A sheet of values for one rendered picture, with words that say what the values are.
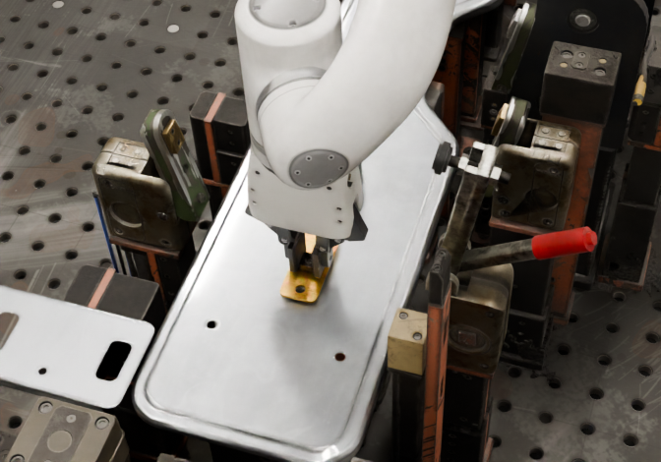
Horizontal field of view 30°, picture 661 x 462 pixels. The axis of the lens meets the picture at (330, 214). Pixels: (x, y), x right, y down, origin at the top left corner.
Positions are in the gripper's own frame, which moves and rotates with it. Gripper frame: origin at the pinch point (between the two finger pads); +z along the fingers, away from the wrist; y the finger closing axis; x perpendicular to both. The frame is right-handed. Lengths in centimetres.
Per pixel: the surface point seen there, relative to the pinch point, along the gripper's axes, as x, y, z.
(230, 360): 12.3, 3.9, 3.0
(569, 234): 0.1, -24.4, -11.2
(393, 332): 9.1, -11.3, -3.4
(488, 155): -0.5, -16.7, -18.4
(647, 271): -33, -33, 33
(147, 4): -64, 50, 33
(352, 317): 4.3, -5.7, 3.0
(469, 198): 1.8, -15.8, -15.2
